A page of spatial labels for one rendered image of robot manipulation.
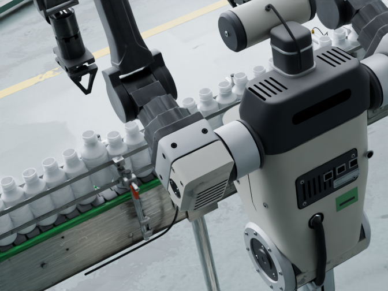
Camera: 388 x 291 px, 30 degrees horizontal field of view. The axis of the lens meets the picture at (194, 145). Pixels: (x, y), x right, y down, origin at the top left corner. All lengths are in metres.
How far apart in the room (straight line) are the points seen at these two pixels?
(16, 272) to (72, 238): 0.17
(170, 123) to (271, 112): 0.16
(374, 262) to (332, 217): 1.71
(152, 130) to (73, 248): 0.88
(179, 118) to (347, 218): 0.41
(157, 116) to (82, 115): 3.10
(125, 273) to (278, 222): 1.94
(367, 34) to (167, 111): 0.41
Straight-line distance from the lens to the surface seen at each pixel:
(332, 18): 1.42
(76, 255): 2.03
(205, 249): 2.29
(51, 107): 4.43
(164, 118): 1.17
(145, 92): 1.21
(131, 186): 1.88
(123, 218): 2.02
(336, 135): 1.26
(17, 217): 1.93
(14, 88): 4.75
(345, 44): 2.22
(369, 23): 1.37
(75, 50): 1.63
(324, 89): 1.19
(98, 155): 1.90
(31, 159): 4.04
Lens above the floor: 2.23
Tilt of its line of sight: 36 degrees down
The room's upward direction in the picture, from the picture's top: 12 degrees counter-clockwise
